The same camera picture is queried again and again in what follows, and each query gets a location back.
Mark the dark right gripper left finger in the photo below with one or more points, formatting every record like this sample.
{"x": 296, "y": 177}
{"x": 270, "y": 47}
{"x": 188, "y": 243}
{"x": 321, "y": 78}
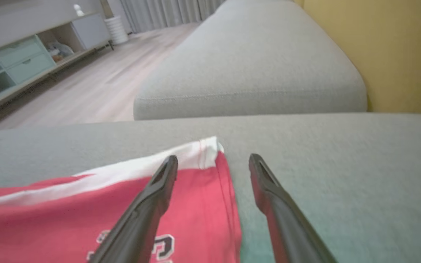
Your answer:
{"x": 143, "y": 215}

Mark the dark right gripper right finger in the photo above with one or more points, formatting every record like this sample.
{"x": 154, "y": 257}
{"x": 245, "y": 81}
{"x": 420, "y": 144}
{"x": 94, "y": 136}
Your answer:
{"x": 287, "y": 223}

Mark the red and white sports jersey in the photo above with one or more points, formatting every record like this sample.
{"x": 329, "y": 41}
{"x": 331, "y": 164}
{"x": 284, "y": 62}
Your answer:
{"x": 203, "y": 212}

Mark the large grey sofa seat cushion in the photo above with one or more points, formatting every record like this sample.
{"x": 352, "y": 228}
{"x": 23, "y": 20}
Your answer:
{"x": 342, "y": 175}

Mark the small grey sofa cushion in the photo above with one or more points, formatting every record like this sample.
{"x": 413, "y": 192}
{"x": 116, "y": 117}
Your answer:
{"x": 254, "y": 65}

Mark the clutter in cabinet shelf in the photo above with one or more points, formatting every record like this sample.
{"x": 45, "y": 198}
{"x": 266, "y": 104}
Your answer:
{"x": 59, "y": 51}

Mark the mint green cabinet drawer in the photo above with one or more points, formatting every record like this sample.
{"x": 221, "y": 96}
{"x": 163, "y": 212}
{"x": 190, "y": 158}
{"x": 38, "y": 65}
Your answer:
{"x": 31, "y": 67}
{"x": 18, "y": 51}

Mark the white ribbed plant pot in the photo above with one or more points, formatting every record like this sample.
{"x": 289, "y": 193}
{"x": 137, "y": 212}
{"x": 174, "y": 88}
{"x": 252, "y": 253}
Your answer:
{"x": 116, "y": 30}

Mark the white cabinet door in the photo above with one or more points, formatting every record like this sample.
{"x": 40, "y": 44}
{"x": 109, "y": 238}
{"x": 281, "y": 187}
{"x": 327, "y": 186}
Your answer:
{"x": 90, "y": 31}

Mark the grey pleated curtain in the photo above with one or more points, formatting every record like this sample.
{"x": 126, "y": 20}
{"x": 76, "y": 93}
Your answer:
{"x": 166, "y": 12}

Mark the white figurine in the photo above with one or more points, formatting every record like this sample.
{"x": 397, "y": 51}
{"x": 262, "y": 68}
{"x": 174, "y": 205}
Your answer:
{"x": 78, "y": 10}

